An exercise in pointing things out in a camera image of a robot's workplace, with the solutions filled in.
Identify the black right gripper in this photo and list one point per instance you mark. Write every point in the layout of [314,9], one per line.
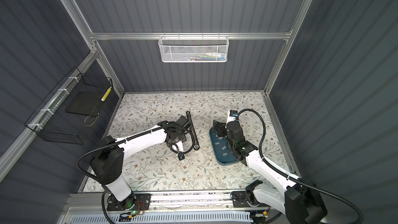
[217,125]

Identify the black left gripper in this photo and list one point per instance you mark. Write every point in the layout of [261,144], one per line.
[184,137]

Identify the black long stapler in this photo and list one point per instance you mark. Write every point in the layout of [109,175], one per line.
[196,145]

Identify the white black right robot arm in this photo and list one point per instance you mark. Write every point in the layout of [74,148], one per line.
[299,204]

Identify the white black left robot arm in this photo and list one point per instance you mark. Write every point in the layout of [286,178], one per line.
[107,163]

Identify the teal plastic tray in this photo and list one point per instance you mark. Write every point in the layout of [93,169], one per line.
[224,154]

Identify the yellow marker pen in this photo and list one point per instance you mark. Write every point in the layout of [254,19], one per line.
[106,94]

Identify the black foam pad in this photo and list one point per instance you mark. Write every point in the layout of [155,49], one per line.
[86,104]

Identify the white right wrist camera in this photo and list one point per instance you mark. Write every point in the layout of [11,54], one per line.
[232,116]

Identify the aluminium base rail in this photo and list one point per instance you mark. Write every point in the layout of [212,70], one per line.
[163,201]

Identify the white wire mesh basket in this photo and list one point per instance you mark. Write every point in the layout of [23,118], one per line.
[204,49]

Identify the black wire basket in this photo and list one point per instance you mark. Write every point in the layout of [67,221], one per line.
[72,115]

